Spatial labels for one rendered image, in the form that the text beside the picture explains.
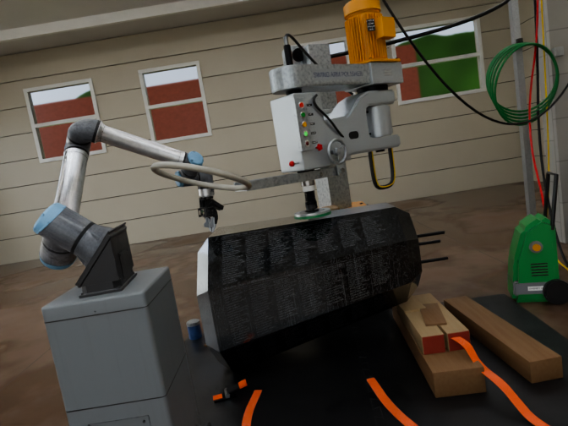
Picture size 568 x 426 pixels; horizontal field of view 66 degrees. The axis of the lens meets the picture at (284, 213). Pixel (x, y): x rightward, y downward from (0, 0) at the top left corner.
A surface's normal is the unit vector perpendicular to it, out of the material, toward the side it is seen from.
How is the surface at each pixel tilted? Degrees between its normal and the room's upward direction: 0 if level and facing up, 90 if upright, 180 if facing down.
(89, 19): 90
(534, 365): 90
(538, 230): 90
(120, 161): 90
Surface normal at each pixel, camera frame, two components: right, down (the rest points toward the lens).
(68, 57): 0.01, 0.13
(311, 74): 0.60, 0.01
